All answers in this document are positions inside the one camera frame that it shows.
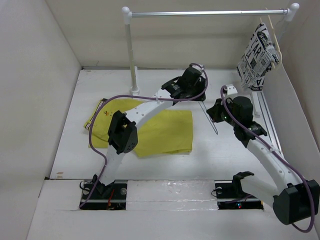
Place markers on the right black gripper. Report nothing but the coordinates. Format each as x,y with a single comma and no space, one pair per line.
214,111

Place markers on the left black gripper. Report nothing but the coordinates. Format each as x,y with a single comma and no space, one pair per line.
200,84

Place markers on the blue transparent plastic hanger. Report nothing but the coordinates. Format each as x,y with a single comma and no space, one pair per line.
204,109

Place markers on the yellow trousers with striped trim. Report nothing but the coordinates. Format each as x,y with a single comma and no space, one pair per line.
169,132

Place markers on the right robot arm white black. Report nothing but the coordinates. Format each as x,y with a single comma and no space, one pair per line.
293,198

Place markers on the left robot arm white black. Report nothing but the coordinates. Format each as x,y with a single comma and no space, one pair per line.
124,126

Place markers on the cream wooden hanger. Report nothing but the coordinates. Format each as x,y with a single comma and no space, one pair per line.
275,42

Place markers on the newspaper print garment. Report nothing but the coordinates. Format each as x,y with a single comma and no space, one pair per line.
248,80

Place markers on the aluminium side rail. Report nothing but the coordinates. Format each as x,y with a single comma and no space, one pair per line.
269,125

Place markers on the white clothes rack metal rail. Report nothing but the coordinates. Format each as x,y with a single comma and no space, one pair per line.
128,15

